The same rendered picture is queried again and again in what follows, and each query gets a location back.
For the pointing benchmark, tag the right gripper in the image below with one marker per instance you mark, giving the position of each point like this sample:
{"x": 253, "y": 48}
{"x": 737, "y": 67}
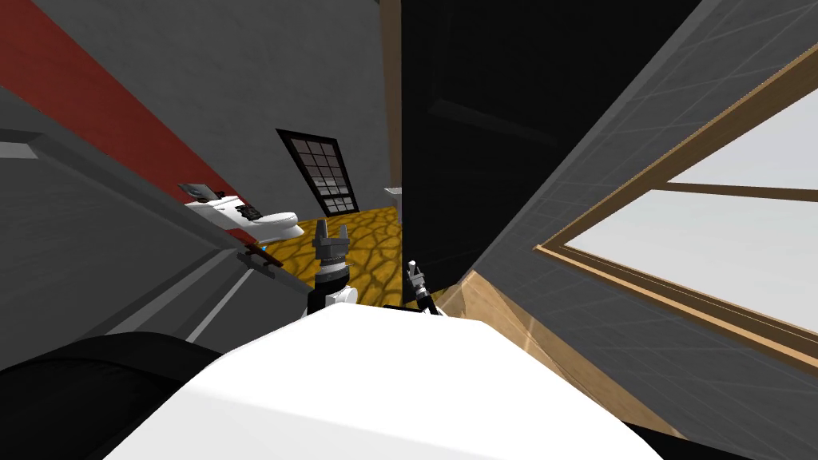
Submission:
{"x": 417, "y": 280}

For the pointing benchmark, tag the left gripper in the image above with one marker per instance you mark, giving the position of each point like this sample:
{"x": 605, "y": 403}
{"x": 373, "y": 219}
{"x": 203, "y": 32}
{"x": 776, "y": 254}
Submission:
{"x": 331, "y": 247}

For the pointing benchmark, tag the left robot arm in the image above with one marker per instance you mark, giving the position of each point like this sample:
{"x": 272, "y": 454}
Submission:
{"x": 70, "y": 396}

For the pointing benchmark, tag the black grid window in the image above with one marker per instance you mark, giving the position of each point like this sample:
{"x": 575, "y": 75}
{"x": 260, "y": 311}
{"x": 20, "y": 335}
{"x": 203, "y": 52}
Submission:
{"x": 323, "y": 174}

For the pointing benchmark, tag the white toilet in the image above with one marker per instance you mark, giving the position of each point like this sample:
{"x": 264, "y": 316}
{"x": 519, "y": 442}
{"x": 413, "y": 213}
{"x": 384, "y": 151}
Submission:
{"x": 268, "y": 225}

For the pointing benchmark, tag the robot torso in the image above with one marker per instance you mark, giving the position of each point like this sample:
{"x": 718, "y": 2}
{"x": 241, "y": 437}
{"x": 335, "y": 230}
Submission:
{"x": 383, "y": 383}

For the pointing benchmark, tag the wooden framed window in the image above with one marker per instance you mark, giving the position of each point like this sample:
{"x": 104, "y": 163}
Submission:
{"x": 716, "y": 249}

